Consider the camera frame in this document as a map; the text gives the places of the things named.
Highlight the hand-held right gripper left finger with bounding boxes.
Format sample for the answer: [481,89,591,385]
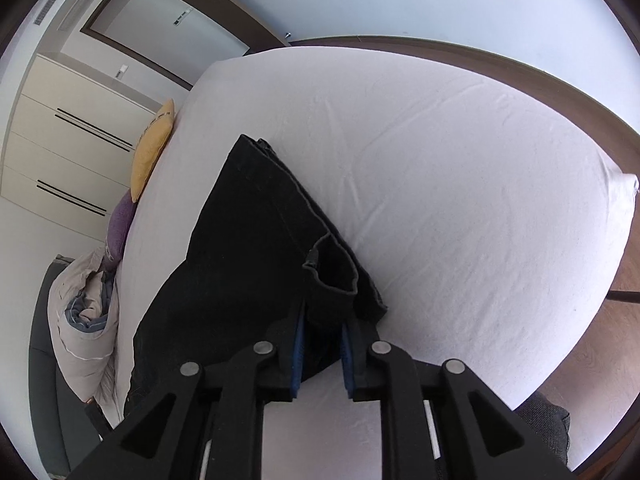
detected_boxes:
[65,298,307,480]

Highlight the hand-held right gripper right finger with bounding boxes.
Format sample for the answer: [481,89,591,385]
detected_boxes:
[340,313,574,480]

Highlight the black pants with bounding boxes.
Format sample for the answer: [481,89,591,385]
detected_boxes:
[123,134,390,419]

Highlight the white bed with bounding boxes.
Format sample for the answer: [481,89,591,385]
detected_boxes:
[98,46,640,480]

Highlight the purple pillow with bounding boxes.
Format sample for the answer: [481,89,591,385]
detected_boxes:
[106,191,138,264]

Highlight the beige duvet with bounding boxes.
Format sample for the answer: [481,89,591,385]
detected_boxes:
[48,248,122,406]

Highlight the dark grey sofa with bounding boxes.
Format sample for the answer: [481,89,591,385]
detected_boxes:
[28,255,111,478]

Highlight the yellow pillow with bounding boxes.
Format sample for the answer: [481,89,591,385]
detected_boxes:
[131,99,176,203]

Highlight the cream wardrobe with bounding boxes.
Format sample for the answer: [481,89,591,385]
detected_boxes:
[0,54,159,214]

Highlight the white door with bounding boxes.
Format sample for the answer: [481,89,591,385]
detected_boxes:
[81,0,251,86]

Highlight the ceiling air vent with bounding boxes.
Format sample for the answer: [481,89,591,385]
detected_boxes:
[32,0,68,28]

